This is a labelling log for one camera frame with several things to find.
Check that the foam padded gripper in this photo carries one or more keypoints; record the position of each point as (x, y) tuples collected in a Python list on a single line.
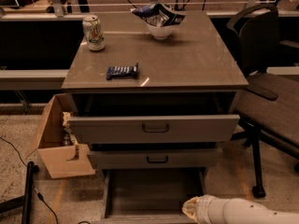
[(204, 208)]

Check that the grey bottom drawer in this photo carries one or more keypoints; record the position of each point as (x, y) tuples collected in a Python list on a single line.
[(150, 196)]

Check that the grey drawer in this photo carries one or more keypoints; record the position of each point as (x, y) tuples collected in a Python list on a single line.
[(150, 196), (154, 129), (153, 159)]

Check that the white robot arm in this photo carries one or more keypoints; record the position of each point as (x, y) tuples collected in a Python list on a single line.
[(209, 209)]

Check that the grey middle drawer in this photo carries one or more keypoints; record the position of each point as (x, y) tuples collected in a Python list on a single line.
[(153, 159)]

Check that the grey top drawer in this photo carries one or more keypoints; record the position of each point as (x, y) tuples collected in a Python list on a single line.
[(154, 129)]

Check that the grey drawer cabinet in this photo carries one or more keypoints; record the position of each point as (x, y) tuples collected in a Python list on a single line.
[(189, 73)]

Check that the black office chair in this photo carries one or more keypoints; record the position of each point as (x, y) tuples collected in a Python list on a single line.
[(269, 106)]

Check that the open cardboard box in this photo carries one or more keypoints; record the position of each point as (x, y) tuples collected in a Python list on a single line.
[(61, 161)]

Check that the blue snack bar wrapper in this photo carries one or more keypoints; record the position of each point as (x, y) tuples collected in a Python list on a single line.
[(122, 71)]

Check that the black stand leg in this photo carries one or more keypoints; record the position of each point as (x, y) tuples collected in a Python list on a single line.
[(25, 200)]

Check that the white bowl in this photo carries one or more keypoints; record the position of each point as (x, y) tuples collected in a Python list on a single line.
[(160, 33)]

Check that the blue white chip bag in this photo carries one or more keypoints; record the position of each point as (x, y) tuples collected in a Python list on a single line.
[(159, 15)]

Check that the green white soda can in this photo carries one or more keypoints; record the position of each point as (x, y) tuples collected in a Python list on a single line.
[(93, 33)]

